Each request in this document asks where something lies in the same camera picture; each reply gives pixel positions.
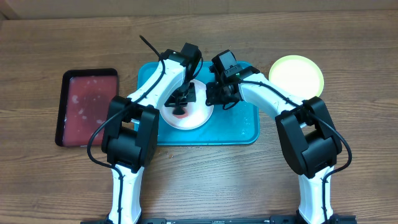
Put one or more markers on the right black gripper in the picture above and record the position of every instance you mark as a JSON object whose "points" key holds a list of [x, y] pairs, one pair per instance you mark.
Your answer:
{"points": [[212, 101]]}

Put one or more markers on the black and red tray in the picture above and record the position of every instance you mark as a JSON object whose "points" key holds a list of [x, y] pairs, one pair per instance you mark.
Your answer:
{"points": [[84, 100]]}

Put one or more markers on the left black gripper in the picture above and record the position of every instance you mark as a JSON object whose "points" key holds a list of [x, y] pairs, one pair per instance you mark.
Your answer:
{"points": [[189, 98]]}

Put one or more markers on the yellow-green plate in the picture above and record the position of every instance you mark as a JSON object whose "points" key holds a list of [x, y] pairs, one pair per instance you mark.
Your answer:
{"points": [[297, 75]]}

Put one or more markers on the orange and green sponge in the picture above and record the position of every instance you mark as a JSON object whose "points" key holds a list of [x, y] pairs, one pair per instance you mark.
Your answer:
{"points": [[180, 112]]}

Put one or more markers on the white plate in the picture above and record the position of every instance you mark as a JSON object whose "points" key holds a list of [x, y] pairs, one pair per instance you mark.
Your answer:
{"points": [[195, 113]]}

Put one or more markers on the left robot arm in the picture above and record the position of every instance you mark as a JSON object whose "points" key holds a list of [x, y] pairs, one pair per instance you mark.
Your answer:
{"points": [[132, 126]]}

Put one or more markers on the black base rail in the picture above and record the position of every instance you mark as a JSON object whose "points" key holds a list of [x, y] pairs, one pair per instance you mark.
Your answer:
{"points": [[275, 219]]}

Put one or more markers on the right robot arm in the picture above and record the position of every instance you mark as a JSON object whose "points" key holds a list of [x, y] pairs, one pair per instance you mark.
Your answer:
{"points": [[308, 139]]}

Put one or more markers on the teal plastic tray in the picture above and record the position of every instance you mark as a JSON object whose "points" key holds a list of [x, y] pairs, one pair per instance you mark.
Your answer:
{"points": [[238, 125]]}

